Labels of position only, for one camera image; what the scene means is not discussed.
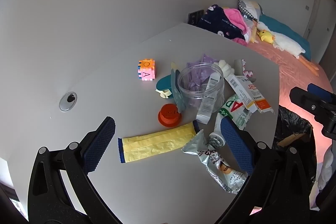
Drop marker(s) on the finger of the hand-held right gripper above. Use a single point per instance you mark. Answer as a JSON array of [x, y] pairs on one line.
[[321, 91], [312, 106]]

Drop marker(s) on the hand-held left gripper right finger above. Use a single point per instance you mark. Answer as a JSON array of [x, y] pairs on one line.
[[236, 145]]

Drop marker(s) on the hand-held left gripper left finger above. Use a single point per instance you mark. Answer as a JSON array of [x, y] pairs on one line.
[[98, 145]]

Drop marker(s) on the white orange medicine box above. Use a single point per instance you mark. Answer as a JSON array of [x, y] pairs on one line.
[[249, 92]]

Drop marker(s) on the teal plastic toy scoop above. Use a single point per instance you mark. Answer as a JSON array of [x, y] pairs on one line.
[[164, 82]]

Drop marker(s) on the person's right hand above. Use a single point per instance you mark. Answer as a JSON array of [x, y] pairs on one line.
[[325, 169]]

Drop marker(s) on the silver snack wrapper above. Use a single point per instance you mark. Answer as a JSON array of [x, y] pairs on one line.
[[210, 161]]

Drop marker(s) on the green white snack wrapper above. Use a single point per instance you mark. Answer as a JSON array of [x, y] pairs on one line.
[[236, 111]]

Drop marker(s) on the bed with pink sheet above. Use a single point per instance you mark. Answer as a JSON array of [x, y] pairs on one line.
[[288, 66]]

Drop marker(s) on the brown cardboard piece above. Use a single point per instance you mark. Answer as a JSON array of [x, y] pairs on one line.
[[286, 140]]

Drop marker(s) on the long white carton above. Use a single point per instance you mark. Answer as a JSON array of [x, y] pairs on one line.
[[203, 115]]

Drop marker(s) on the white goose plush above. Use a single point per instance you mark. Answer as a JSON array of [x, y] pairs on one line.
[[286, 44]]

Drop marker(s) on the yellow wrapper with blue ends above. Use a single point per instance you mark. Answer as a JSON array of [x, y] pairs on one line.
[[157, 142]]

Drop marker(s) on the clear plastic jar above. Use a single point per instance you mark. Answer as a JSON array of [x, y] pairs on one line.
[[185, 98]]

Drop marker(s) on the pink patterned paper scrap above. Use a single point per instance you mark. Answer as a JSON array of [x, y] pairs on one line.
[[248, 73]]

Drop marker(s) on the white door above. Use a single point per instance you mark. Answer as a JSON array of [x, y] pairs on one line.
[[323, 19]]

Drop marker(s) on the red plastic cap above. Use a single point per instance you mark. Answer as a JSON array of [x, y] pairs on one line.
[[169, 115]]

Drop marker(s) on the teal blanket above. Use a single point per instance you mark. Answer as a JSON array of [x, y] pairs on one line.
[[283, 27]]

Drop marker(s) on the yellow duck plush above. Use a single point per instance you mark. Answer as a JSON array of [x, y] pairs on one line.
[[266, 35]]

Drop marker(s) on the colorful toy block cube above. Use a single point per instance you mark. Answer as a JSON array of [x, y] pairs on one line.
[[145, 70]]

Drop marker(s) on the yellow fuzzy cloth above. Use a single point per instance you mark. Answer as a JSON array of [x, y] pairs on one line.
[[253, 35]]

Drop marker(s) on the purple plastic bag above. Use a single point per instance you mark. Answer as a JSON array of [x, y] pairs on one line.
[[207, 59]]

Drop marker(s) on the pink patterned cloth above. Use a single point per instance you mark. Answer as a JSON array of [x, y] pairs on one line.
[[241, 42]]

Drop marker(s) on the white patterned cloth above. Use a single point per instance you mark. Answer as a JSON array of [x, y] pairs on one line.
[[250, 24]]

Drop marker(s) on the checkered patchwork pillow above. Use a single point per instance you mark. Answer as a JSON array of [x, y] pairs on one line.
[[249, 6]]

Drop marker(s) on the pink blanket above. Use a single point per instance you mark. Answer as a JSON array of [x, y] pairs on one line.
[[233, 16]]

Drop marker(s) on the navy printed blanket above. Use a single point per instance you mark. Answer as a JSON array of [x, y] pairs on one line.
[[218, 22]]

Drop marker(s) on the black wall socket panel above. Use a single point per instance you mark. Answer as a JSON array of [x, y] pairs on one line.
[[194, 16]]

